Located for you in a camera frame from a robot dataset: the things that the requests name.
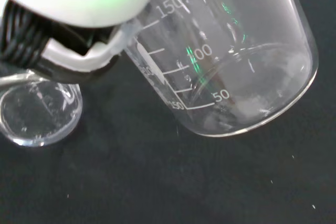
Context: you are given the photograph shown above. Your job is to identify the black bench cloth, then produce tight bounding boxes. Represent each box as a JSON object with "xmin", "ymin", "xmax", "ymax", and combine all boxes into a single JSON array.
[{"xmin": 0, "ymin": 0, "xmax": 336, "ymax": 224}]

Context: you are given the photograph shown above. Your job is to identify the small clear glass beaker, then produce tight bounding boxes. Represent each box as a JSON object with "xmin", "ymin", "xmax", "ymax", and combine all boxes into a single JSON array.
[{"xmin": 0, "ymin": 71, "xmax": 83, "ymax": 148}]

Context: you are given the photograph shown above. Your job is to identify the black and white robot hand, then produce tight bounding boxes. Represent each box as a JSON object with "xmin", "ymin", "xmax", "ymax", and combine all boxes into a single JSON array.
[{"xmin": 0, "ymin": 0, "xmax": 167, "ymax": 84}]

